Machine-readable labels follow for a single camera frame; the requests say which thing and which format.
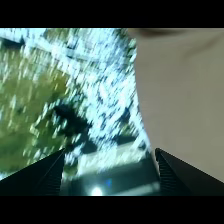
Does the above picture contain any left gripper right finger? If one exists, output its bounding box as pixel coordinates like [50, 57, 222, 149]
[154, 147, 224, 197]

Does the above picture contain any beige garment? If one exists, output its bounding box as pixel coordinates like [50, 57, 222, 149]
[127, 28, 224, 184]

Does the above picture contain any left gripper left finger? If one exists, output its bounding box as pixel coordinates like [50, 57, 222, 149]
[0, 148, 66, 197]

